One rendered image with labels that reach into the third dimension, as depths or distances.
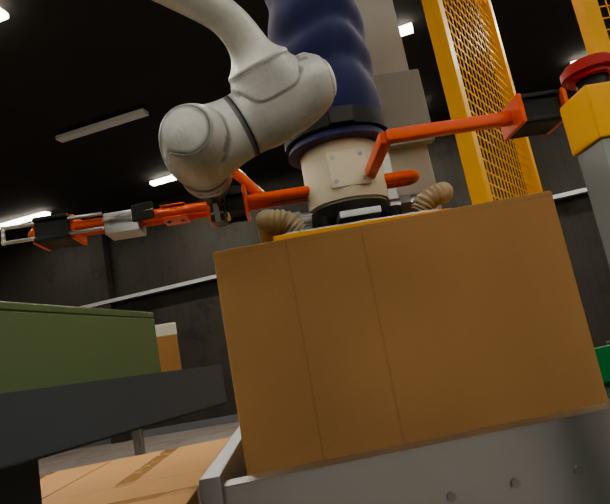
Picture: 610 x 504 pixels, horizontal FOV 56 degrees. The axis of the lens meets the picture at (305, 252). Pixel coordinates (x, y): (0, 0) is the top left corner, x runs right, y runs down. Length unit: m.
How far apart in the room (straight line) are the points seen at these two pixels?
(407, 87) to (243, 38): 1.52
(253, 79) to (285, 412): 0.53
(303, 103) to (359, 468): 0.52
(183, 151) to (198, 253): 9.25
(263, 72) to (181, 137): 0.16
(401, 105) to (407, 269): 1.39
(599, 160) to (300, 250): 0.48
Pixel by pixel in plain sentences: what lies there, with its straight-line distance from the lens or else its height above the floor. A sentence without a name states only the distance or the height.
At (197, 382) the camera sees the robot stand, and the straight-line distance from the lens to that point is 0.55.
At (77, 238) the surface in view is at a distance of 1.25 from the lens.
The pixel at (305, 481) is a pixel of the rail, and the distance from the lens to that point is 0.83.
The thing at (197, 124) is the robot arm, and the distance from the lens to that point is 0.82.
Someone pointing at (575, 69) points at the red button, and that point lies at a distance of 0.82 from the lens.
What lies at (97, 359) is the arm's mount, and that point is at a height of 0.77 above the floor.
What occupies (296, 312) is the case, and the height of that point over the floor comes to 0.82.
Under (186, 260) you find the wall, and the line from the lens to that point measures 10.14.
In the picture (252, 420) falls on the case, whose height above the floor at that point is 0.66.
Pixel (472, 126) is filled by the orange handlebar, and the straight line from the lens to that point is 1.02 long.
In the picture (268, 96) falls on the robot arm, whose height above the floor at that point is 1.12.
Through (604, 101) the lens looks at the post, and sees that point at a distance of 0.80.
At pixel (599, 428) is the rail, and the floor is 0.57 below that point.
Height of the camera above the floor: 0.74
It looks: 11 degrees up
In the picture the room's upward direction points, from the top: 11 degrees counter-clockwise
